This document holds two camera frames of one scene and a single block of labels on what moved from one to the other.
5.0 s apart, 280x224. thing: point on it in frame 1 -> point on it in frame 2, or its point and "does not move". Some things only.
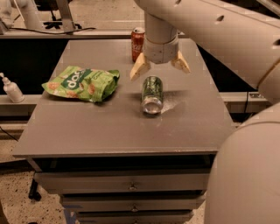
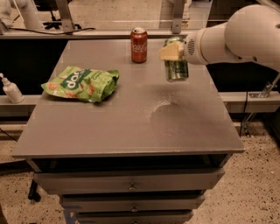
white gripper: [160, 52] -> [191, 48]
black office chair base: [51, 5] does not move
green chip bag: [89, 84] does not move
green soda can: [152, 94] -> [177, 70]
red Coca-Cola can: [137, 36] does not move
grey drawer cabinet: [113, 164] does not move
